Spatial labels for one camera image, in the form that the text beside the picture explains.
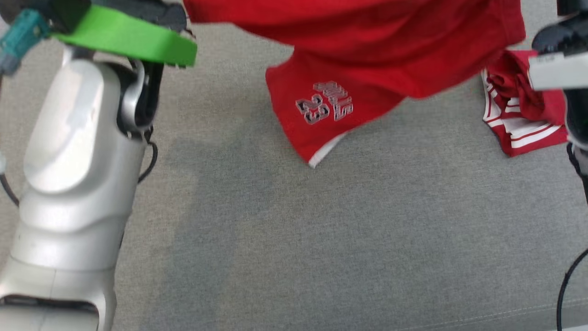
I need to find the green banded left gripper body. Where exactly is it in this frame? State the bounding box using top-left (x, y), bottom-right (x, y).
top-left (52, 0), bottom-right (198, 68)

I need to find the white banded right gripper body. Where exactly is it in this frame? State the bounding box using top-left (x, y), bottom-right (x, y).
top-left (528, 16), bottom-right (588, 91)

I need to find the red garment with white stripes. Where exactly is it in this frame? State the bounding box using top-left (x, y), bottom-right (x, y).
top-left (184, 0), bottom-right (571, 169)

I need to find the grey fabric sofa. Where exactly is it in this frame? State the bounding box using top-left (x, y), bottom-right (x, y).
top-left (0, 0), bottom-right (588, 331)

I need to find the left cable with teal plug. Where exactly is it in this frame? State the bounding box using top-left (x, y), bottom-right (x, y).
top-left (0, 8), bottom-right (50, 208)

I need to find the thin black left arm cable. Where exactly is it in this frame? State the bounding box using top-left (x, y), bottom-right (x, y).
top-left (137, 131), bottom-right (159, 185)

